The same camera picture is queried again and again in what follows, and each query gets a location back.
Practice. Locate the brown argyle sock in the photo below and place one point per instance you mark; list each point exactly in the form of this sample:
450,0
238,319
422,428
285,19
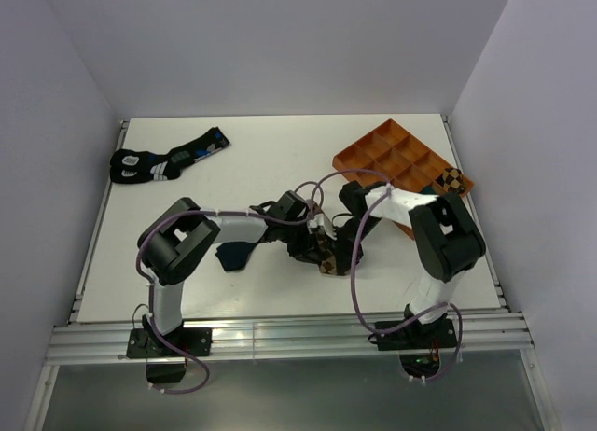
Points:
328,264

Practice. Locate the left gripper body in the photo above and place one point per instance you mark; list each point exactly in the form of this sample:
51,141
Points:
298,239

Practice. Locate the rolled argyle sock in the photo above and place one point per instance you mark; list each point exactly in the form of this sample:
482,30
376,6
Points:
452,180

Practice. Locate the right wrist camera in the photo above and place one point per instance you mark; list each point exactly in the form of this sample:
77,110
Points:
321,223

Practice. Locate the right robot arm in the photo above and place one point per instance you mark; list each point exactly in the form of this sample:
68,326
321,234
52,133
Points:
447,240

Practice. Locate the aluminium rail frame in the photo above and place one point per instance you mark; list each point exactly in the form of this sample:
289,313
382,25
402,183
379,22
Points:
289,352

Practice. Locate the black sport sock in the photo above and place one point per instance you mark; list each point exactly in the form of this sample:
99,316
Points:
129,167

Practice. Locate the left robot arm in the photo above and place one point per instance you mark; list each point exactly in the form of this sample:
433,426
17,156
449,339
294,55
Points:
172,248

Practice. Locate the orange compartment tray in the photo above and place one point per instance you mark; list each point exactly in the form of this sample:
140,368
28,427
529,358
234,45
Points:
391,152

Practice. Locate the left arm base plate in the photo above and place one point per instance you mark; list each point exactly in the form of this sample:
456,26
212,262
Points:
195,341

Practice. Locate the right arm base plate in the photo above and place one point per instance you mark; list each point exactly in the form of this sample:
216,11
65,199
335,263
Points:
415,336

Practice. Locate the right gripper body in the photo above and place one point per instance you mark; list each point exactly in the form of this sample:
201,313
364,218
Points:
347,238

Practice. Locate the dark navy sock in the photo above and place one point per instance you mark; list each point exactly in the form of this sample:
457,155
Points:
234,256

